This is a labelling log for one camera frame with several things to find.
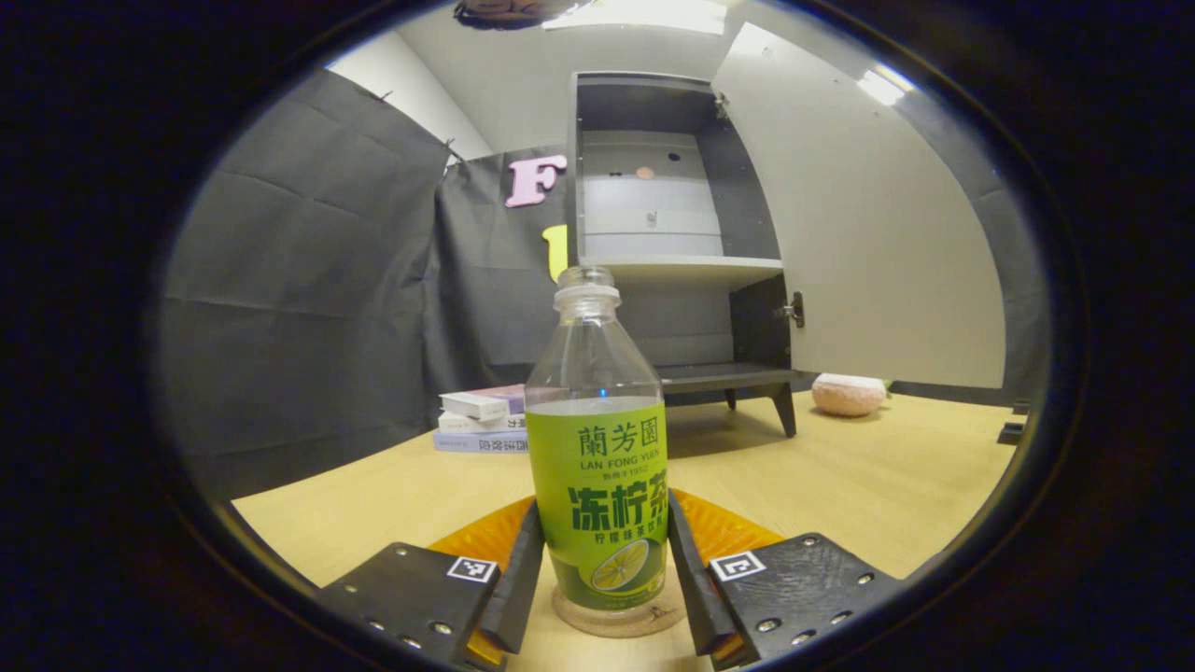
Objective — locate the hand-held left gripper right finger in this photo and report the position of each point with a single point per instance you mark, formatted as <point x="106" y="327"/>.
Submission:
<point x="695" y="588"/>

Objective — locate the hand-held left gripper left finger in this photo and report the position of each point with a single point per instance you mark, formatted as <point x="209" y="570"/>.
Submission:
<point x="523" y="588"/>

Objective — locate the green label bottle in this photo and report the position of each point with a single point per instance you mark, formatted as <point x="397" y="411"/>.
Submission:
<point x="597" y="467"/>

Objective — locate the white cabinet door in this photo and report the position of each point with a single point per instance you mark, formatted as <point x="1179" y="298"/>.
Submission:
<point x="887" y="243"/>

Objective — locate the grey cabinet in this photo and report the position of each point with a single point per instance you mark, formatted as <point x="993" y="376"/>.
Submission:
<point x="747" y="201"/>

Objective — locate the metal door hinge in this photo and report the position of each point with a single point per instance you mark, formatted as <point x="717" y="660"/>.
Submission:
<point x="795" y="309"/>
<point x="720" y="105"/>

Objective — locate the white cabinet shelf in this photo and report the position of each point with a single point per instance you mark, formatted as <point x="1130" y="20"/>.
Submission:
<point x="681" y="269"/>

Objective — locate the pink doughnut toy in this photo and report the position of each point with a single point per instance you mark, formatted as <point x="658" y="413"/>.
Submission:
<point x="848" y="397"/>

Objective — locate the long ceiling light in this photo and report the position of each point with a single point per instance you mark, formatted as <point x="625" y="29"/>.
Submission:
<point x="882" y="86"/>

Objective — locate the black backdrop cloth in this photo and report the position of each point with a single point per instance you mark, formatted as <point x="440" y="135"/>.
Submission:
<point x="308" y="280"/>

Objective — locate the large ceiling light panel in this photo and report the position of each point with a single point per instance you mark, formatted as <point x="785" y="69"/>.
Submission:
<point x="644" y="14"/>

